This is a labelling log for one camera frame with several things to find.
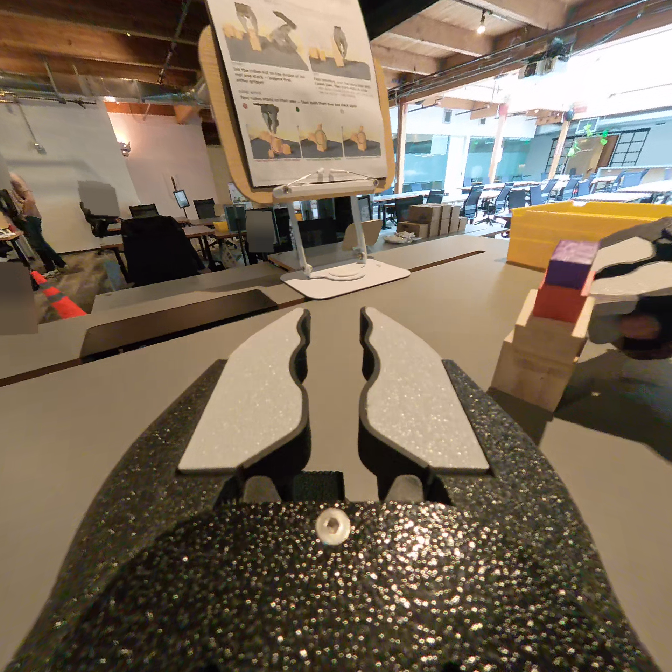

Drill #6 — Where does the red wooden cube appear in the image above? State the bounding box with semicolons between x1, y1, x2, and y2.
532;282;590;322

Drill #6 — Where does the wooden board with instruction sheet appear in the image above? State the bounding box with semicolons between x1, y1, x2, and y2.
197;0;396;203

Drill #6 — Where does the tablet on pole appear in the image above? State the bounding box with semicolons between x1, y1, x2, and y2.
169;175;193;214

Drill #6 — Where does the orange traffic cone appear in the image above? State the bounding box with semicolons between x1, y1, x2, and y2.
30;270;88;319

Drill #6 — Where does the purple wooden cube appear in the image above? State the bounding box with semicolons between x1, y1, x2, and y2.
545;239;601;293

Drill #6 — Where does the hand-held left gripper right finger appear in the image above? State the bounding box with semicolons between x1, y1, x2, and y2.
357;305;491;502

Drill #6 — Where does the row of cardboard boxes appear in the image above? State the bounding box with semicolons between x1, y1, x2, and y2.
396;203;469;240

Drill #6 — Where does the medium plain wooden cube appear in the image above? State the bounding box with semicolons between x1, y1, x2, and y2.
513;288;595;364

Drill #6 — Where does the black office chair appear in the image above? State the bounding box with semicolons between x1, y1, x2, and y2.
79;202;123;254

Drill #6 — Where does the yellow plastic bin stack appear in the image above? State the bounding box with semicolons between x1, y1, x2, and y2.
506;201;672;272

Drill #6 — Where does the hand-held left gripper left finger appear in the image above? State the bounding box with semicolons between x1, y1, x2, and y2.
176;307;313;502

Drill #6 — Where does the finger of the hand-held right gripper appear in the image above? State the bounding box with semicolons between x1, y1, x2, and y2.
583;269;672;345
587;218;672;284

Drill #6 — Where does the large plain wooden cube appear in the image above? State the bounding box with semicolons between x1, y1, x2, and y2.
492;336;579;412

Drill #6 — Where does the row of black office chairs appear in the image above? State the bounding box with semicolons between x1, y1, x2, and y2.
462;168;672;228

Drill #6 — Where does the office chair with dark jacket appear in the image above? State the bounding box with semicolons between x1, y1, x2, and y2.
120;215;207;288

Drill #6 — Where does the pale wooden stand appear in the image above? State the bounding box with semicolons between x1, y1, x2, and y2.
341;219;384;254

